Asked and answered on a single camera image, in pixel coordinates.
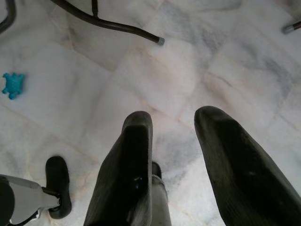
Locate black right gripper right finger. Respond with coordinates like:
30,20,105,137
194,105,301,226

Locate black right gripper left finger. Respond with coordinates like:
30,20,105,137
84,111,153,226

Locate black robot right foot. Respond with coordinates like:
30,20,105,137
151,161,163,179

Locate black robot foot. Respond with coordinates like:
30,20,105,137
151,161,163,179
45,156,72,220

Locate grey robot right leg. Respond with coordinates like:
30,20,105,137
147,174,173,226

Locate grey robot leg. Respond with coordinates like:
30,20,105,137
0,174,61,226
147,174,173,226

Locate black robot left foot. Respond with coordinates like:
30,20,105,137
45,156,72,220

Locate grey robot left leg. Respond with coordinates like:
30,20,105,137
0,174,61,226

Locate dark brown metal chair leg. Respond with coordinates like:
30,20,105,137
50,0,165,45
281,20,301,35
0,0,17,35

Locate blue turtle toy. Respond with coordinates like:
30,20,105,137
1,72,26,100

